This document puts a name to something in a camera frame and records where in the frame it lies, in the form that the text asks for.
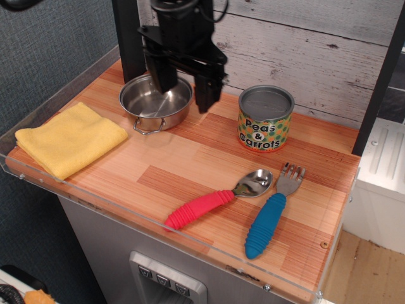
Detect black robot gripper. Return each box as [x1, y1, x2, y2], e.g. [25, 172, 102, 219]
[139, 1, 228, 114]

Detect peas and carrots toy can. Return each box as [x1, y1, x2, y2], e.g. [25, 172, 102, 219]
[237, 85, 295, 153]

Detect stainless steel pot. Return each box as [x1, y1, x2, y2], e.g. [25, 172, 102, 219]
[119, 75, 194, 136]

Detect yellow folded cloth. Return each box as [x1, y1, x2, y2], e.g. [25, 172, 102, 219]
[15, 102, 128, 181]

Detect grey toy fridge cabinet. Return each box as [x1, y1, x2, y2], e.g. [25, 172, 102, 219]
[58, 194, 306, 304]

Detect silver dispenser button panel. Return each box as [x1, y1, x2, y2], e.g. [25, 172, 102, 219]
[129, 251, 208, 303]

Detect white toy sink unit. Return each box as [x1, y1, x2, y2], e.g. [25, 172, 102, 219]
[342, 118, 404, 253]

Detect orange object at corner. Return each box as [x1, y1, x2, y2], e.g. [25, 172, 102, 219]
[23, 289, 56, 304]

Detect black left vertical post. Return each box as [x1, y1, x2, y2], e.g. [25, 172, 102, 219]
[112, 0, 146, 83]

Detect black vertical post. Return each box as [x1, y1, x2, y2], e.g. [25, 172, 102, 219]
[112, 0, 146, 83]
[352, 4, 404, 156]

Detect spoon with pink handle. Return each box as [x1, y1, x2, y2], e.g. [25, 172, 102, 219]
[164, 169, 273, 230]

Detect fork with blue handle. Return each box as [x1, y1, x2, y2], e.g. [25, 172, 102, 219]
[244, 163, 306, 260]

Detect black braided cable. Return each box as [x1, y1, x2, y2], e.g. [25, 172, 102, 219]
[0, 0, 45, 13]

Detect clear acrylic guard rail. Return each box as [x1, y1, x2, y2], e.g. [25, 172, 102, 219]
[1, 49, 359, 303]

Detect black right vertical post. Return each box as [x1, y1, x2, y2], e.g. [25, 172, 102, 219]
[352, 4, 404, 156]

